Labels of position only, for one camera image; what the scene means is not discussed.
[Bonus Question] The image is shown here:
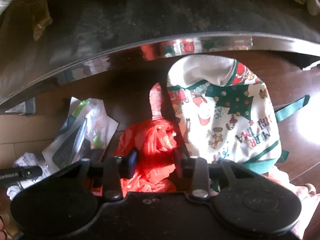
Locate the clear plastic packaging wrapper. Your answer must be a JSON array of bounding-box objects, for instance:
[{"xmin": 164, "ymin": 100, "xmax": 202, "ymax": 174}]
[{"xmin": 42, "ymin": 97, "xmax": 119, "ymax": 174}]

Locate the white printed paper scrap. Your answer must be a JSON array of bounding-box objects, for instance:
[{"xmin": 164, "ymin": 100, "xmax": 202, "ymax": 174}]
[{"xmin": 6, "ymin": 152, "xmax": 51, "ymax": 200}]

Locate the white Christmas print cloth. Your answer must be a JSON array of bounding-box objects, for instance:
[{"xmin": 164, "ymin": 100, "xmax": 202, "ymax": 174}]
[{"xmin": 167, "ymin": 55, "xmax": 282, "ymax": 174}]

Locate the teal cloth strap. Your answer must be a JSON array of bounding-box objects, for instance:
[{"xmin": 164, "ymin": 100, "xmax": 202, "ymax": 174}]
[{"xmin": 274, "ymin": 94, "xmax": 311, "ymax": 124}]

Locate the red plastic bag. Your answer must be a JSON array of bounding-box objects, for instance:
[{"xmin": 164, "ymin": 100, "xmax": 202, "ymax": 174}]
[{"xmin": 114, "ymin": 83, "xmax": 181, "ymax": 196}]

